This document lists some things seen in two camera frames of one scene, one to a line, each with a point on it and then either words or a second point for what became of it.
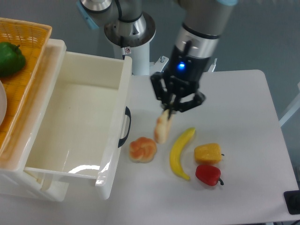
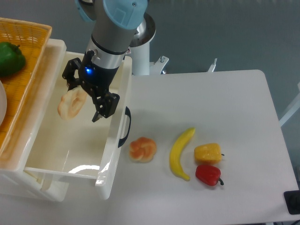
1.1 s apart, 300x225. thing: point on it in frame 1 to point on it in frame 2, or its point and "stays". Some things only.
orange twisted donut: [143, 150] stays
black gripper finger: [198, 98] to [105, 105]
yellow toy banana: [176, 151] stays
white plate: [3, 103] stays
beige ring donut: [163, 127] to [71, 103]
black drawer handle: [127, 112] stays
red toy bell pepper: [208, 174] stays
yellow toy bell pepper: [208, 153] stays
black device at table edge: [292, 200] stays
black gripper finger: [164, 87] to [68, 72]
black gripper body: [187, 71] to [96, 79]
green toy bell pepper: [12, 59] stays
